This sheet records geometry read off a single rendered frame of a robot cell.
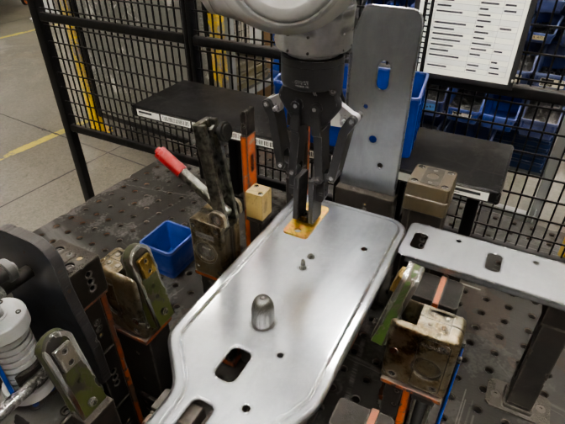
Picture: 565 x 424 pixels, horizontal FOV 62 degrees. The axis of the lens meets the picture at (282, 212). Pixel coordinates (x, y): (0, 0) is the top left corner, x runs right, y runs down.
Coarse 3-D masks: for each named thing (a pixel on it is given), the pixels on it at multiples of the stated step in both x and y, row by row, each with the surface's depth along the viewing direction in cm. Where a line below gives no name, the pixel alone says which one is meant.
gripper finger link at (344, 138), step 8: (360, 112) 57; (352, 120) 55; (344, 128) 56; (352, 128) 56; (344, 136) 57; (336, 144) 58; (344, 144) 58; (336, 152) 59; (344, 152) 59; (336, 160) 59; (344, 160) 61; (336, 168) 60; (328, 176) 61; (336, 176) 61
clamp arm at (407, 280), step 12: (408, 264) 57; (396, 276) 58; (408, 276) 56; (420, 276) 56; (396, 288) 57; (408, 288) 56; (396, 300) 58; (408, 300) 57; (384, 312) 60; (396, 312) 59; (384, 324) 61; (372, 336) 63; (384, 336) 62
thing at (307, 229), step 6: (306, 204) 71; (306, 210) 69; (324, 210) 70; (300, 216) 68; (306, 216) 67; (324, 216) 69; (294, 222) 68; (300, 222) 68; (306, 222) 68; (318, 222) 68; (288, 228) 67; (294, 228) 67; (300, 228) 67; (306, 228) 67; (312, 228) 67; (288, 234) 66; (294, 234) 65; (300, 234) 65; (306, 234) 65
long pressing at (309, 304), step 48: (288, 240) 80; (336, 240) 80; (384, 240) 80; (240, 288) 70; (288, 288) 70; (336, 288) 70; (192, 336) 63; (240, 336) 63; (288, 336) 63; (336, 336) 63; (192, 384) 57; (240, 384) 57; (288, 384) 57
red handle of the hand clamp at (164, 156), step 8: (160, 152) 75; (168, 152) 75; (160, 160) 75; (168, 160) 75; (176, 160) 75; (168, 168) 75; (176, 168) 75; (184, 168) 75; (184, 176) 75; (192, 176) 75; (192, 184) 75; (200, 184) 75; (200, 192) 75; (208, 192) 75; (208, 200) 75
